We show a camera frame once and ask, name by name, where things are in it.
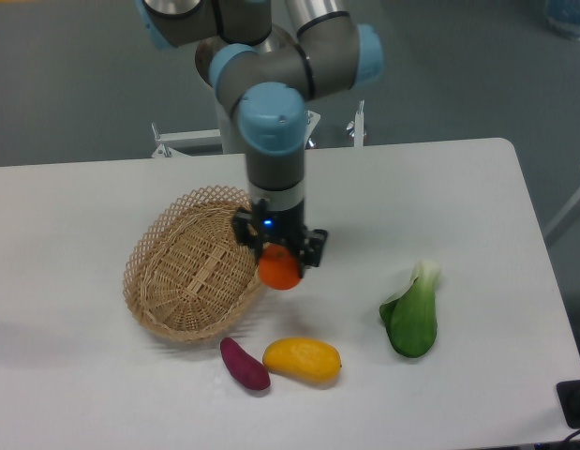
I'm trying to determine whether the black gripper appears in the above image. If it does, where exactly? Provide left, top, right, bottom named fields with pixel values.
left=231, top=200, right=328, bottom=278

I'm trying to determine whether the orange fruit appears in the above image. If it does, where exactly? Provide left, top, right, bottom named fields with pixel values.
left=259, top=244, right=301, bottom=291

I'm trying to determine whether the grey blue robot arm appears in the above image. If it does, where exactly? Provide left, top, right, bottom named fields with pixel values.
left=137, top=1, right=384, bottom=274

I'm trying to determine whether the woven wicker basket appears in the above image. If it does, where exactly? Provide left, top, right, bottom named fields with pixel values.
left=123, top=186, right=263, bottom=342

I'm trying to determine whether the yellow mango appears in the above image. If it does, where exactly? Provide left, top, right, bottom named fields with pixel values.
left=262, top=337, right=342, bottom=383

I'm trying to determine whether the purple sweet potato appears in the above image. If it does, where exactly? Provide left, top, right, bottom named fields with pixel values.
left=219, top=337, right=271, bottom=391

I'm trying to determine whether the green bok choy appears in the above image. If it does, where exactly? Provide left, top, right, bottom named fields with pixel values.
left=379, top=260, right=441, bottom=358

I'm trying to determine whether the black device at table corner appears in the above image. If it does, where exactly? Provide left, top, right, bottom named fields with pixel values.
left=556, top=380, right=580, bottom=429

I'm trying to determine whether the blue bag in background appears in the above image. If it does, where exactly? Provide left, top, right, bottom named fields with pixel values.
left=543, top=0, right=580, bottom=41

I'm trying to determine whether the white frame at right edge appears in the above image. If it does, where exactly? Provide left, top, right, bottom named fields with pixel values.
left=543, top=187, right=580, bottom=248

